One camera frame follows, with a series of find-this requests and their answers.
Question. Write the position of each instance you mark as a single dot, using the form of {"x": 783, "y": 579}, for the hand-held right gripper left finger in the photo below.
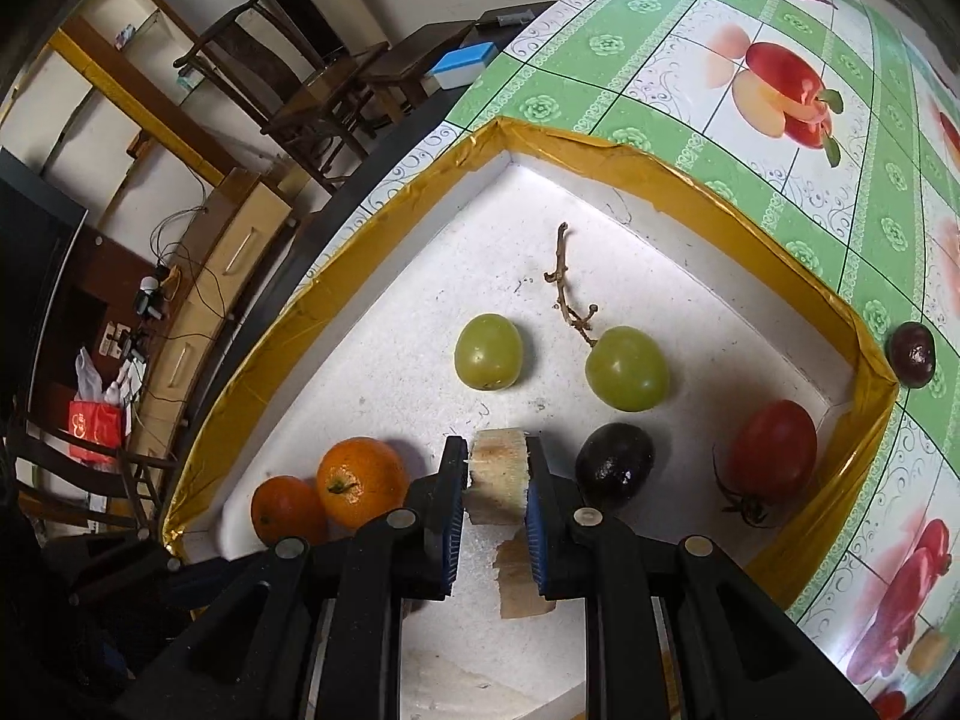
{"x": 450, "y": 532}

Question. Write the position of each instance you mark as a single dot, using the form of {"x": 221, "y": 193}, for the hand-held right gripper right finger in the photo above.
{"x": 536, "y": 540}

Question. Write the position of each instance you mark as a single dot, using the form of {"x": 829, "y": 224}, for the large bright orange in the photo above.
{"x": 364, "y": 480}

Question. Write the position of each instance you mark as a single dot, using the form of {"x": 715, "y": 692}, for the dark purple plum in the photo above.
{"x": 615, "y": 463}
{"x": 911, "y": 352}

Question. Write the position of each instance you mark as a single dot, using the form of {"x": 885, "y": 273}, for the small dark orange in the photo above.
{"x": 285, "y": 514}

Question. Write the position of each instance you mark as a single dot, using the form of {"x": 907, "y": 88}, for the green grape with stem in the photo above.
{"x": 626, "y": 367}

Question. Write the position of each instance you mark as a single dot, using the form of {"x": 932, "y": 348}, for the red tomato with stem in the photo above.
{"x": 772, "y": 450}

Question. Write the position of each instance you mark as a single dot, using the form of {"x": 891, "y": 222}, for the white foam tray yellow taped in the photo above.
{"x": 675, "y": 300}

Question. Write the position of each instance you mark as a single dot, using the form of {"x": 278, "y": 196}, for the dark wooden slatted chair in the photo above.
{"x": 75, "y": 480}

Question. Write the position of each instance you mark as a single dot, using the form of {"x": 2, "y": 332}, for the red paper bag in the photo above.
{"x": 94, "y": 427}

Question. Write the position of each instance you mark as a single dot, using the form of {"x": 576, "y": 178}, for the white plastic bag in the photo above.
{"x": 86, "y": 375}

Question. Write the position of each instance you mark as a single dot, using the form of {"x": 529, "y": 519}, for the white power strip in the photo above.
{"x": 124, "y": 337}

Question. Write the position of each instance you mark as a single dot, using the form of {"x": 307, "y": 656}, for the light wooden drawer cabinet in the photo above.
{"x": 202, "y": 292}

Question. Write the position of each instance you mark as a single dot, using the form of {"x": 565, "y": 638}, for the black television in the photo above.
{"x": 30, "y": 255}

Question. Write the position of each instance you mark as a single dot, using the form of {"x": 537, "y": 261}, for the blue and white box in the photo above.
{"x": 461, "y": 64}

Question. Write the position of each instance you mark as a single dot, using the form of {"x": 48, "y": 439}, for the green fruit print tablecloth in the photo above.
{"x": 675, "y": 90}

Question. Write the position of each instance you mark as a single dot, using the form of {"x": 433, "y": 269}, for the dark wooden armchair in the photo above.
{"x": 285, "y": 82}

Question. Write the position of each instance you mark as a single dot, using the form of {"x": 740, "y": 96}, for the standing air conditioner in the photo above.
{"x": 300, "y": 0}

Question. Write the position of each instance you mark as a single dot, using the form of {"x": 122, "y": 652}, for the yellow framed wall shelf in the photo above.
{"x": 112, "y": 52}

